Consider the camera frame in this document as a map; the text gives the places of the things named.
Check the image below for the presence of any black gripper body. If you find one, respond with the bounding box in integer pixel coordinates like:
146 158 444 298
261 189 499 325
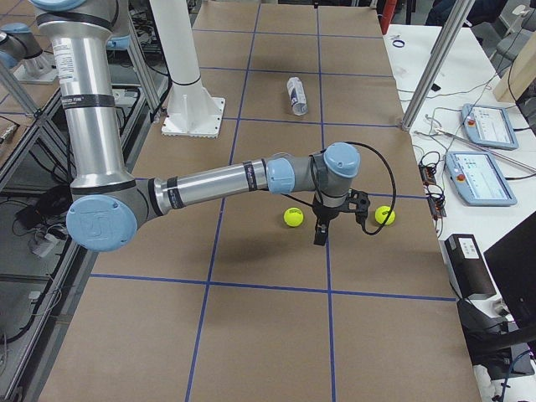
312 197 340 229

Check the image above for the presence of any clear tennis ball can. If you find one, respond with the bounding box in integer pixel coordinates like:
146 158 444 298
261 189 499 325
286 77 308 116

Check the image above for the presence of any white pedestal column base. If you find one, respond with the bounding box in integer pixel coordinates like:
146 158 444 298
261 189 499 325
150 0 225 138

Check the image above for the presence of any upper teach pendant tablet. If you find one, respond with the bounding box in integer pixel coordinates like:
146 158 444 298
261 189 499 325
461 104 519 150

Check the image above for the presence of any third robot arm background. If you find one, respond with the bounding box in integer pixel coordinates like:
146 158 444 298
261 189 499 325
1 23 58 85

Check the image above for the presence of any aluminium frame post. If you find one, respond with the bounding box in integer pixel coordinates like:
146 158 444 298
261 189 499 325
400 0 474 131

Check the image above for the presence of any small circuit board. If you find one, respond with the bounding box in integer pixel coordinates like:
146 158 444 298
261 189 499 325
418 151 446 221

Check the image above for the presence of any yellow tennis ball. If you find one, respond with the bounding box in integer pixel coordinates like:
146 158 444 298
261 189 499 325
374 205 396 226
283 208 304 228

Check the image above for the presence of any teach pendant tablet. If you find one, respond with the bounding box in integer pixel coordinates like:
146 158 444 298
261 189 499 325
445 151 518 207
461 104 519 150

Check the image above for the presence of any lower teach pendant tablet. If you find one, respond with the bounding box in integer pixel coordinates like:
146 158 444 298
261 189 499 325
445 151 518 207

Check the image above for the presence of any metal rod on table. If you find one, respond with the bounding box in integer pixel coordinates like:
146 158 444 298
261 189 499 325
434 128 536 173

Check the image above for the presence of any black box device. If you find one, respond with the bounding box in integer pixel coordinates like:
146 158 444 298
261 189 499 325
443 234 497 300

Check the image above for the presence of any black monitor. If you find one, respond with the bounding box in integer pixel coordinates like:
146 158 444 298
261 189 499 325
484 213 535 327

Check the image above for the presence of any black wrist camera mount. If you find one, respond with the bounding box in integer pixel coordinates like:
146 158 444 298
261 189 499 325
346 189 370 224

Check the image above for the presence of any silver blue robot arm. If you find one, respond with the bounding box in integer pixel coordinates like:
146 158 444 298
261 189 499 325
34 1 369 252

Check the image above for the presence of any black camera cable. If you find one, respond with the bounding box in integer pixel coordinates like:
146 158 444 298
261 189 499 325
345 142 397 236

